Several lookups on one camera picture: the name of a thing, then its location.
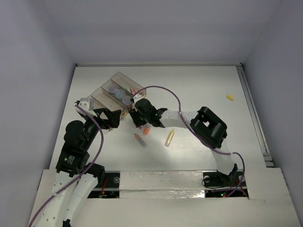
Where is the aluminium rail right edge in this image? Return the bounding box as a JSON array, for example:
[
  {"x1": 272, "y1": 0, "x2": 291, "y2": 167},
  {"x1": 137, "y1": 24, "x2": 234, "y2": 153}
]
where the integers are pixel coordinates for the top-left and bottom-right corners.
[{"x1": 236, "y1": 64, "x2": 275, "y2": 168}]

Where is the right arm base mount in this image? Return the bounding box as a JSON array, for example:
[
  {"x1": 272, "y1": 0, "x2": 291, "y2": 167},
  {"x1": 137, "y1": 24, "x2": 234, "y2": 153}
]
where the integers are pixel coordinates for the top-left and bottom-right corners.
[{"x1": 201, "y1": 164, "x2": 249, "y2": 198}]

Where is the small orange eraser cap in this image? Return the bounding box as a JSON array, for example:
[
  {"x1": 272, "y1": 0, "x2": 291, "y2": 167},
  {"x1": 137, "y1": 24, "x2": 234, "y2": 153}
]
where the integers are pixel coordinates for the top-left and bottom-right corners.
[{"x1": 143, "y1": 128, "x2": 150, "y2": 135}]

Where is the yellow highlighter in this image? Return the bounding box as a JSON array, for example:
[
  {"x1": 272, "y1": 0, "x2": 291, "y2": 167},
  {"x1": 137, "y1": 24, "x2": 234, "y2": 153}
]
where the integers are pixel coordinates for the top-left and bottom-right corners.
[{"x1": 165, "y1": 129, "x2": 175, "y2": 147}]

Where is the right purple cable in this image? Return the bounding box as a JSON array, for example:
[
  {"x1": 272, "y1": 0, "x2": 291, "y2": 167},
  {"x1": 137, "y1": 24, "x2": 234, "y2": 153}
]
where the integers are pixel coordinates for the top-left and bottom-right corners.
[{"x1": 134, "y1": 86, "x2": 246, "y2": 198}]

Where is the purple cable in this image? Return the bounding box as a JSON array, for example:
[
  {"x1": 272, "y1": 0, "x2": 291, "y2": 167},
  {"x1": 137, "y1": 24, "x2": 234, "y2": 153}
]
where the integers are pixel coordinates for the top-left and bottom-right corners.
[
  {"x1": 134, "y1": 86, "x2": 246, "y2": 198},
  {"x1": 27, "y1": 106, "x2": 105, "y2": 227}
]

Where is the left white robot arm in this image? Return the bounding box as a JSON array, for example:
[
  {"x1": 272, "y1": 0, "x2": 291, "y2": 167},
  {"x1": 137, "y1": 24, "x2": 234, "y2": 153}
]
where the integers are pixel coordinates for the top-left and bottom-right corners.
[{"x1": 29, "y1": 105, "x2": 121, "y2": 227}]

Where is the clear tape roll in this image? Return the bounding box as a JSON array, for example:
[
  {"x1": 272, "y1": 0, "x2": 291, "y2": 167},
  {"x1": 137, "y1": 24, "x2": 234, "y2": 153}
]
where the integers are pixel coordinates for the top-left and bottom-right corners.
[{"x1": 107, "y1": 84, "x2": 118, "y2": 94}]

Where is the clear brown compartment organizer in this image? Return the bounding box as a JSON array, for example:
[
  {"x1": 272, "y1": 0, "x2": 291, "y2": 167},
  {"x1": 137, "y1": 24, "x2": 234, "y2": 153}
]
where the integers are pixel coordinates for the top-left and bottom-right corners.
[{"x1": 90, "y1": 72, "x2": 146, "y2": 120}]

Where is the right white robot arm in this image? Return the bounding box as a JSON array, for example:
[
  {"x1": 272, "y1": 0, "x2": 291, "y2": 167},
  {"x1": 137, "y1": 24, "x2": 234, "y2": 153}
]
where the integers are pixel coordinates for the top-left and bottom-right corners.
[{"x1": 129, "y1": 97, "x2": 238, "y2": 185}]

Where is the grey orange-tipped marker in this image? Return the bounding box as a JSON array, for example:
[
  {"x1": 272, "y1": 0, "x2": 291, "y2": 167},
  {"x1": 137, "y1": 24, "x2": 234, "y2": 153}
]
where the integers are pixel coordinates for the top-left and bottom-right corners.
[{"x1": 134, "y1": 134, "x2": 147, "y2": 148}]

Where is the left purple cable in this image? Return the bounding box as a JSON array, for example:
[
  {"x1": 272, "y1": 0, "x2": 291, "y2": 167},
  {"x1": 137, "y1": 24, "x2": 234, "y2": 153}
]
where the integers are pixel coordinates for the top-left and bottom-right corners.
[{"x1": 27, "y1": 106, "x2": 105, "y2": 227}]

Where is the yellow eraser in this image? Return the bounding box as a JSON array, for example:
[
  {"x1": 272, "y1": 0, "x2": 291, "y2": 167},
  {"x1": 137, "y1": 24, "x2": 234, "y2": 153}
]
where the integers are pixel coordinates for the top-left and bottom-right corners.
[{"x1": 226, "y1": 95, "x2": 234, "y2": 101}]

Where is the silver taped front board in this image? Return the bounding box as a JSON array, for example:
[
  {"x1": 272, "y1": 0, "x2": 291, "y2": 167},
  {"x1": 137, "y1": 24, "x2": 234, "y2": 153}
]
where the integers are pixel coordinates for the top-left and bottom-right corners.
[{"x1": 119, "y1": 171, "x2": 205, "y2": 199}]

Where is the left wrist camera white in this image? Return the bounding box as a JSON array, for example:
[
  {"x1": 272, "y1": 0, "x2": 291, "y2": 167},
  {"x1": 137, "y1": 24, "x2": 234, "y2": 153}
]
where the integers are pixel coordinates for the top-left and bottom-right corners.
[{"x1": 73, "y1": 98, "x2": 94, "y2": 112}]

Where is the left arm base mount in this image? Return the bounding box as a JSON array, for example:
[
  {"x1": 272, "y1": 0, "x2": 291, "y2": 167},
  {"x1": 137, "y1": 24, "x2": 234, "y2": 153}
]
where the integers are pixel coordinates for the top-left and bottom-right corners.
[{"x1": 88, "y1": 172, "x2": 120, "y2": 199}]

